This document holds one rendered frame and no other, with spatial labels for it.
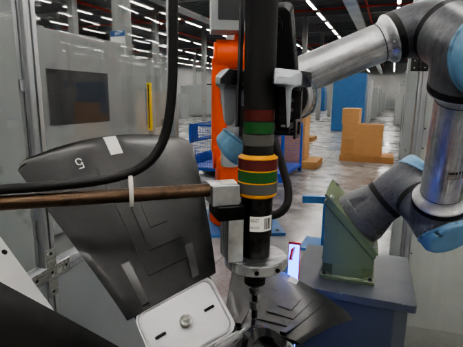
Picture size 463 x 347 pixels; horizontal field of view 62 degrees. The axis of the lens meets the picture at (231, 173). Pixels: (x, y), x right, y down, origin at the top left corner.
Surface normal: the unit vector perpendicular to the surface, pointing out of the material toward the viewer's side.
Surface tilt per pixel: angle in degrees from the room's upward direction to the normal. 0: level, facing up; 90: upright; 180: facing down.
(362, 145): 90
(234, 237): 90
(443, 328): 90
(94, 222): 49
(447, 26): 64
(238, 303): 2
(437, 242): 124
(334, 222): 90
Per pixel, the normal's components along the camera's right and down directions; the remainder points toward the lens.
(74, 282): 0.96, 0.07
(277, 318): 0.14, -0.98
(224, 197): 0.30, 0.19
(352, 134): -0.38, 0.18
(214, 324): 0.06, -0.51
